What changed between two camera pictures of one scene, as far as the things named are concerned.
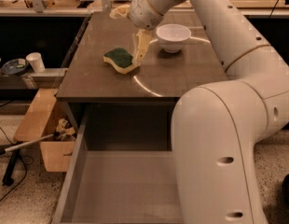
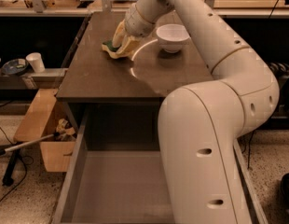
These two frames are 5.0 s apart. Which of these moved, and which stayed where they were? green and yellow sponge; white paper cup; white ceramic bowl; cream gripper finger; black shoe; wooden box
Moved: green and yellow sponge; cream gripper finger
Stayed: white paper cup; wooden box; white ceramic bowl; black shoe
